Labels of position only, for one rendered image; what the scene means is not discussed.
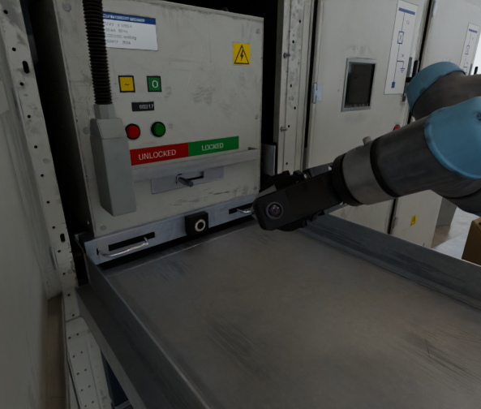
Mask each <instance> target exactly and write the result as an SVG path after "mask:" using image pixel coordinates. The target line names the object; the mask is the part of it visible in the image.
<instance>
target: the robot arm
mask: <svg viewBox="0 0 481 409"><path fill-rule="evenodd" d="M406 96H407V101H408V103H409V106H410V113H411V115H412V116H413V117H414V119H415V121H414V122H412V123H409V124H407V125H405V126H404V127H400V128H398V129H396V130H394V131H391V132H389V133H387V134H385V135H382V136H380V137H378V138H376V139H374V140H371V137H370V136H367V137H365V138H363V145H360V146H358V147H355V148H353V149H351V150H349V151H348V152H347V153H343V154H342V155H340V156H338V157H336V158H335V160H334V161H333V162H330V163H328V164H324V165H321V166H315V167H312V168H309V169H306V170H304V171H303V172H302V171H301V170H295V171H294V172H293V174H292V175H290V172H289V171H288V170H285V171H283V172H282V173H280V174H275V175H273V176H271V177H269V178H268V179H267V180H266V181H265V183H264V185H263V186H262V187H261V189H260V190H259V193H258V194H257V195H256V198H255V199H254V201H253V204H252V207H251V213H252V215H251V216H252V217H253V218H254V219H256V220H257V221H258V223H259V224H260V227H261V229H263V230H276V229H277V230H282V231H287V232H289V231H293V230H297V229H299V228H304V227H306V226H307V220H309V221H310V222H313V221H315V220H316V219H317V216H321V215H322V216H323V215H325V214H327V213H331V212H333V211H335V210H337V209H340V208H342V207H345V206H347V205H350V206H360V205H373V204H377V203H380V202H383V201H386V200H392V199H396V198H398V197H401V196H407V195H410V194H414V193H417V192H423V191H426V190H432V191H433V192H435V193H436V194H438V195H440V196H442V197H444V198H445V199H446V200H449V201H450V202H452V203H454V204H455V205H456V206H457V207H458V208H459V209H461V210H463V211H465V212H467V213H473V214H474V215H477V216H479V217H481V73H480V74H474V75H466V73H465V72H464V71H463V70H462V69H461V68H460V67H459V66H458V65H457V64H455V63H453V62H436V63H433V64H432V65H429V66H427V67H425V68H423V69H422V70H421V71H420V72H418V73H417V74H416V75H415V76H414V77H413V79H412V80H411V81H410V83H409V85H408V87H407V90H406ZM329 167H331V168H332V169H331V170H329ZM342 202H343V203H342ZM340 203H342V204H341V205H340Z"/></svg>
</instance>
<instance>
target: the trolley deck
mask: <svg viewBox="0 0 481 409"><path fill-rule="evenodd" d="M109 278H110V279H111V280H112V281H113V283H114V284H115V285H116V287H117V288H118V289H119V290H120V291H121V292H122V294H123V295H124V296H125V297H126V298H127V300H128V301H129V302H130V304H131V305H132V306H133V308H134V309H135V310H136V311H137V312H138V313H139V315H140V316H141V317H142V318H143V319H144V321H145V322H146V323H147V325H148V326H149V327H150V329H151V330H152V331H153V333H154V334H155V335H156V336H157V337H158V338H159V339H160V340H161V342H162V343H163V344H164V346H165V347H166V348H167V350H168V351H169V352H170V354H171V355H172V356H173V357H174V358H175V359H176V360H177V361H178V363H179V364H180V365H181V367H182V368H183V369H184V371H185V372H186V373H187V374H188V376H189V377H190V378H191V379H192V380H193V381H194V382H195V384H196V385H197V386H198V388H199V389H200V390H201V391H202V393H203V394H204V395H205V397H206V398H207V399H208V400H209V402H210V403H211V404H212V405H213V406H214V407H215V409H481V310H478V309H477V308H473V307H471V306H470V305H467V304H464V303H462V302H460V301H458V300H455V299H453V298H450V297H448V296H447V295H443V294H441V293H439V292H437V291H434V290H432V289H430V288H427V287H425V286H422V285H420V284H418V283H416V282H413V281H411V280H409V279H407V278H404V277H402V276H399V275H397V274H395V273H392V272H390V271H388V270H386V269H382V268H381V267H379V266H376V265H374V264H371V263H369V262H367V261H365V260H362V259H359V258H358V257H356V256H352V255H351V254H348V253H346V252H343V251H341V250H339V249H336V248H334V247H331V246H329V245H328V244H325V243H322V242H320V241H318V240H316V239H313V238H311V237H308V236H306V235H303V234H301V233H299V232H297V231H295V230H293V231H289V232H287V231H282V230H277V229H276V230H263V229H261V227H260V224H256V225H254V226H249V227H248V228H245V229H242V230H238V231H236V232H234V233H231V234H228V235H225V236H222V237H220V238H217V239H214V240H211V241H208V242H206V243H202V244H200V245H197V246H194V247H192V248H188V249H186V250H183V251H181V252H177V253H175V254H172V255H169V256H166V257H163V258H161V259H158V260H155V261H152V262H149V263H147V264H144V265H141V266H138V267H135V268H133V269H129V270H127V271H124V272H121V273H118V274H115V275H113V276H110V277H109ZM75 294H76V298H77V302H78V306H79V312H80V313H81V315H82V317H83V319H84V320H85V322H86V324H87V326H88V328H89V329H90V331H91V333H92V335H93V337H94V338H95V340H96V342H97V344H98V346H99V347H100V349H101V351H102V353H103V355H104V357H105V358H106V360H107V362H108V364H109V365H110V367H111V369H112V371H113V372H114V375H115V376H116V378H117V379H118V382H119V384H120V386H121V387H122V389H123V391H124V393H125V394H126V396H127V398H128V400H129V401H130V403H131V405H132V406H133V408H134V409H173V408H172V406H171V405H170V403H169V401H168V400H167V398H166V397H165V395H164V394H163V393H162V392H161V390H160V388H159V387H158V385H157V383H156V382H155V381H154V380H153V378H152V376H151V375H150V374H149V372H148V370H147V369H146V367H145V366H144V365H143V363H142V362H141V360H140V358H139V357H138V355H137V354H136V353H135V352H134V350H133V349H132V347H131V345H130V344H129V342H128V341H127V340H126V338H125V337H124V335H123V334H122V332H121V331H120V329H119V328H118V327H117V325H116V324H115V322H114V320H113V319H112V317H111V316H110V314H109V313H108V312H107V310H106V309H105V307H104V306H103V304H102V303H101V301H100V300H99V299H98V297H97V295H96V294H95V292H94V291H93V289H92V288H91V287H90V286H89V284H88V285H85V286H82V287H79V288H76V287H75Z"/></svg>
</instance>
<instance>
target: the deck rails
mask: <svg viewBox="0 0 481 409"><path fill-rule="evenodd" d="M295 231H297V232H299V233H301V234H303V235H306V236H308V237H311V238H313V239H316V240H318V241H320V242H322V243H325V244H328V245H329V246H331V247H334V248H336V249H339V250H341V251H343V252H346V253H348V254H351V255H352V256H356V257H358V258H359V259H362V260H365V261H367V262H369V263H371V264H374V265H376V266H379V267H381V268H382V269H386V270H388V271H390V272H392V273H395V274H397V275H399V276H402V277H404V278H407V279H409V280H411V281H413V282H416V283H418V284H420V285H422V286H425V287H427V288H430V289H432V290H434V291H437V292H439V293H441V294H443V295H447V296H448V297H450V298H453V299H455V300H458V301H460V302H462V303H464V304H467V305H470V306H471V307H473V308H477V309H478V310H481V266H480V265H477V264H474V263H471V262H469V261H466V260H462V259H459V258H457V257H454V256H450V255H448V254H445V253H443V252H438V251H436V250H433V249H430V248H427V247H424V246H422V245H419V244H417V243H412V242H410V241H407V240H405V239H401V238H398V237H396V236H393V235H389V234H386V233H384V232H382V231H379V230H375V229H372V228H370V227H367V226H363V225H360V224H358V223H356V222H352V221H349V220H346V219H344V218H341V217H337V216H334V215H332V214H330V213H327V214H325V215H323V216H322V215H321V216H317V219H316V220H315V221H313V222H310V221H309V220H307V226H306V227H304V228H299V229H297V230H295ZM86 258H87V263H88V271H89V275H90V279H91V282H89V283H88V284H89V286H90V287H91V288H92V289H93V291H94V292H95V294H96V295H97V297H98V299H99V300H100V301H101V303H102V304H103V306H104V307H105V309H106V310H107V312H108V313H109V314H110V316H111V317H112V319H113V320H114V322H115V324H116V325H117V327H118V328H119V329H120V331H121V332H122V334H123V335H124V337H125V338H126V340H127V341H128V342H129V344H130V345H131V347H132V349H133V350H134V352H135V353H136V354H137V355H138V357H139V358H140V360H141V362H142V363H143V365H144V366H145V367H146V369H147V370H148V372H149V374H150V375H151V376H152V378H153V380H154V381H155V382H156V383H157V385H158V387H159V388H160V390H161V392H162V393H163V394H164V395H165V397H166V398H167V400H168V401H169V403H170V405H171V406H172V408H173V409H215V407H214V406H213V405H212V404H211V403H210V402H209V400H208V399H207V398H206V397H205V395H204V394H203V393H202V391H201V390H200V389H199V388H198V386H197V385H196V384H195V382H194V381H193V380H192V379H191V378H190V377H189V376H188V374H187V373H186V372H185V371H184V369H183V368H182V367H181V365H180V364H179V363H178V361H177V360H176V359H175V358H174V357H173V356H172V355H171V354H170V352H169V351H168V350H167V348H166V347H165V346H164V344H163V343H162V342H161V340H160V339H159V338H158V337H157V336H156V335H155V334H154V333H153V331H152V330H151V329H150V327H149V326H148V325H147V323H146V322H145V321H144V319H143V318H142V317H141V316H140V315H139V313H138V312H137V311H136V310H135V309H134V308H133V306H132V305H131V304H130V302H129V301H128V300H127V298H126V297H125V296H124V295H123V294H122V292H121V291H120V290H119V289H118V288H117V287H116V285H115V284H114V283H113V281H112V280H111V279H110V278H109V276H105V275H104V274H103V273H102V272H101V271H100V269H99V268H98V267H97V265H96V264H95V263H94V261H93V260H92V259H91V257H90V256H89V255H88V254H86Z"/></svg>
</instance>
